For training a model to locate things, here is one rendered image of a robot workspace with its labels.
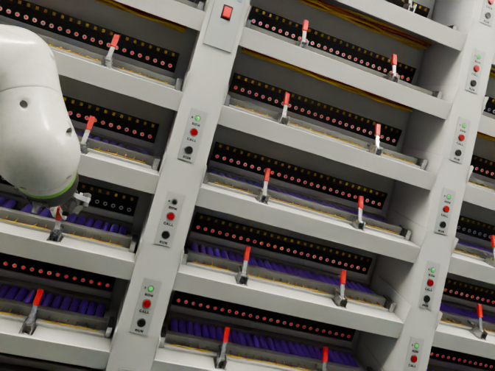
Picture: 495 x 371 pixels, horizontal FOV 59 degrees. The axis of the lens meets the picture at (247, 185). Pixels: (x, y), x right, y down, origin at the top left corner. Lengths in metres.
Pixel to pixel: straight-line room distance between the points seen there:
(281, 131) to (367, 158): 0.24
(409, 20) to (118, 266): 0.97
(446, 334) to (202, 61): 0.95
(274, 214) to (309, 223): 0.09
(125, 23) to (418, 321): 1.11
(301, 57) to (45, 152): 0.72
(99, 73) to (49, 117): 0.44
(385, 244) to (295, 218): 0.26
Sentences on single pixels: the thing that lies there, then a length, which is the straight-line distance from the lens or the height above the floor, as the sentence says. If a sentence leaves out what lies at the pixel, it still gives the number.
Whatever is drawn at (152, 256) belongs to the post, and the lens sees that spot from 1.03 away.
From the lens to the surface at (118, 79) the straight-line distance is 1.06.
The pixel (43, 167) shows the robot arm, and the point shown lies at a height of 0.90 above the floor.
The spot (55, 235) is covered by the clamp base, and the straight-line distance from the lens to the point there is 1.07.
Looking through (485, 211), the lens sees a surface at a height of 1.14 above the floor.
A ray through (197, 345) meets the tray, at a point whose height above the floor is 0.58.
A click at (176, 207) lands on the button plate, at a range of 1.02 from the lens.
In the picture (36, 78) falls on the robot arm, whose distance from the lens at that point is 0.66.
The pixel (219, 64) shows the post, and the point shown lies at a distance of 1.08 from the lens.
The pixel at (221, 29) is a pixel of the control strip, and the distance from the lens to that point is 1.11.
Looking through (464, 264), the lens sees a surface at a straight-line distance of 1.35.
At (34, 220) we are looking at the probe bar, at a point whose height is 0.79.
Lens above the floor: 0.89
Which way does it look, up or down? 5 degrees up
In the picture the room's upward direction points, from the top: 15 degrees clockwise
